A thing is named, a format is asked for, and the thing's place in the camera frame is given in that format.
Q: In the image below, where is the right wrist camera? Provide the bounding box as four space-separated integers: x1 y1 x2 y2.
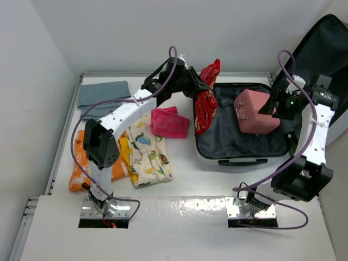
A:
285 74 306 94

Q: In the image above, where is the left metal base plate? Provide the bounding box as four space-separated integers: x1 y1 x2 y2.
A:
80 197 131 220

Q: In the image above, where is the white front board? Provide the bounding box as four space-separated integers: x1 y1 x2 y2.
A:
21 195 336 260

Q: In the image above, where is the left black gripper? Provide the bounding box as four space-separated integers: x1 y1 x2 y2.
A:
170 66 210 97

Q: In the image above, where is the pink cosmetic case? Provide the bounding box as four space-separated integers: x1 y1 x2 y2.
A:
233 89 281 135

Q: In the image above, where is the red patterned cloth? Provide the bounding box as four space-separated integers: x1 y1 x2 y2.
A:
195 59 221 135

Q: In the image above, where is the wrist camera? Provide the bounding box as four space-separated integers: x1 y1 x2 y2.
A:
178 54 189 69
285 74 306 94

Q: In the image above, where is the metal base plate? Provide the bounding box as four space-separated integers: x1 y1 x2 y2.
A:
80 197 131 220
225 197 276 220

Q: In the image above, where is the pink towel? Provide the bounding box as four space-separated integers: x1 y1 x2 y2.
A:
151 106 189 139

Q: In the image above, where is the grey blue garment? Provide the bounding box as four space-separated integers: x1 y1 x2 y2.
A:
77 81 131 121

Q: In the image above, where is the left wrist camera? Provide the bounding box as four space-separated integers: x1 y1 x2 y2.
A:
178 54 189 69

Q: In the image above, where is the yellow garment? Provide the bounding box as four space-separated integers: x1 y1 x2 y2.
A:
119 132 142 187

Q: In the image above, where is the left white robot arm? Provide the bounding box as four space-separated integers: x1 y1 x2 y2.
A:
83 57 209 210

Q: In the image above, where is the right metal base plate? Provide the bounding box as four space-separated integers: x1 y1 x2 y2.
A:
225 197 276 220

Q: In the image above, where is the white kids suitcase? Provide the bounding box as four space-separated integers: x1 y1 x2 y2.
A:
195 14 347 164

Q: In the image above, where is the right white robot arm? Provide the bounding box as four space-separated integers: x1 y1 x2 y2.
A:
243 74 338 213

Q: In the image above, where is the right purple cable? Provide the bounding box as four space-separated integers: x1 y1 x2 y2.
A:
232 49 318 229

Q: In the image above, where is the cream dinosaur print garment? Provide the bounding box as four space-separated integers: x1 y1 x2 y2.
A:
125 113 173 188

